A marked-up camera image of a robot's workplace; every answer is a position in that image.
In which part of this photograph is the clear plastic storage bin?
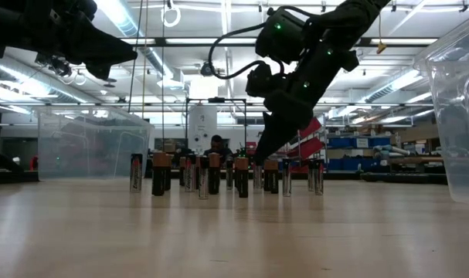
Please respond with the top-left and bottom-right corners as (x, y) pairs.
(413, 11), (469, 205)
(36, 106), (155, 181)

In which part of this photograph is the black hanging cable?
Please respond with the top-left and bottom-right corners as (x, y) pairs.
(127, 0), (143, 114)
(161, 0), (166, 151)

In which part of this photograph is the white cable ring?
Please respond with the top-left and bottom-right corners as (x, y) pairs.
(161, 0), (182, 29)

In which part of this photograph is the yellow hanging hook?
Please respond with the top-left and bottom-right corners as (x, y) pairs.
(376, 11), (388, 55)

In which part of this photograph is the black looped gripper cable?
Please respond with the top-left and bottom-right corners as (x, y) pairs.
(207, 21), (285, 80)

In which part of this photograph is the black ceiling-mounted device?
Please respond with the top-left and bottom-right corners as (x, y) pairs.
(35, 53), (73, 78)

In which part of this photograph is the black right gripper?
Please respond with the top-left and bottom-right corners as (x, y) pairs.
(246, 62), (315, 166)

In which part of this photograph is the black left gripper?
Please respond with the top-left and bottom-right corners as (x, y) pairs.
(44, 0), (138, 81)

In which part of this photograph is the grey cylinder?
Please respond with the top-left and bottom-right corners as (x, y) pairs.
(372, 144), (411, 158)

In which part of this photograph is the silver black Energizer battery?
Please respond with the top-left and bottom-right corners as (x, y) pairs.
(198, 155), (210, 200)
(225, 158), (235, 192)
(130, 153), (144, 194)
(307, 158), (316, 192)
(314, 158), (325, 196)
(185, 154), (197, 193)
(281, 158), (294, 198)
(252, 161), (263, 191)

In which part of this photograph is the wooden workbench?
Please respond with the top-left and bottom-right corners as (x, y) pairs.
(388, 156), (446, 165)

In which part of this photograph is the silver air duct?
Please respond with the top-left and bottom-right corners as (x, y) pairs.
(144, 49), (187, 92)
(363, 69), (427, 104)
(0, 48), (100, 105)

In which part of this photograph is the round black ceiling device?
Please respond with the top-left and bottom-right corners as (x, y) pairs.
(199, 60), (216, 77)

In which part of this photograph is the person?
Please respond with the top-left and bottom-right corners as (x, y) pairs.
(203, 134), (233, 159)

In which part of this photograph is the white cylindrical tank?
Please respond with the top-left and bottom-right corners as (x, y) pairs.
(187, 103), (219, 154)

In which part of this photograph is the grey metal shelf rack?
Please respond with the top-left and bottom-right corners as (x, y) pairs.
(323, 115), (399, 173)

